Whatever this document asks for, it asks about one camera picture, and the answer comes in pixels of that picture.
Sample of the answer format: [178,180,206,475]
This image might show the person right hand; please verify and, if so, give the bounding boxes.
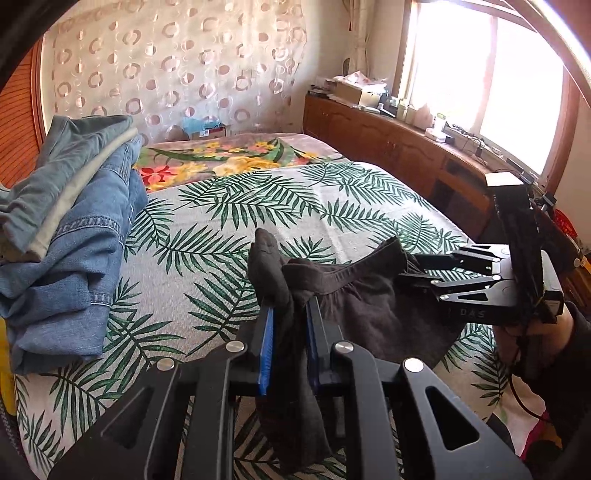
[493,305,574,375]

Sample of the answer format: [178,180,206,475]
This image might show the cardboard box on cabinet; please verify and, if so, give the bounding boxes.
[334,80,386,108]

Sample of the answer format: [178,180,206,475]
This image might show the palm leaf bed cover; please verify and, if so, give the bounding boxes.
[11,158,514,480]

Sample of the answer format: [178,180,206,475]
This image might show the long wooden cabinet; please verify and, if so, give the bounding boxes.
[301,91,591,315]

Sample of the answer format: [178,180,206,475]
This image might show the floral blanket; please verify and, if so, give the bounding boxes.
[134,133,345,192]

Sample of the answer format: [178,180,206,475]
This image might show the wooden headboard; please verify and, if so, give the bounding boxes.
[0,39,46,188]

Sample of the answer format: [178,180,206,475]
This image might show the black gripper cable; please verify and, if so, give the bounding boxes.
[507,322,551,423]

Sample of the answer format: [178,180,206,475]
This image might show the blue denim jeans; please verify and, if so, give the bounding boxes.
[1,136,147,375]

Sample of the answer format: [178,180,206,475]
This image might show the window with wooden frame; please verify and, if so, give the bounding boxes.
[393,1,581,190]

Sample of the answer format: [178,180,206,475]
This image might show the circle pattern lace curtain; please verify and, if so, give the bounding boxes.
[40,1,308,143]

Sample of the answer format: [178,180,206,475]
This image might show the right forearm dark sleeve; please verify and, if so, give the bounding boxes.
[524,302,590,446]

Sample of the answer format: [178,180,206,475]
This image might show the blue tissue box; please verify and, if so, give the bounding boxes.
[181,117,228,140]

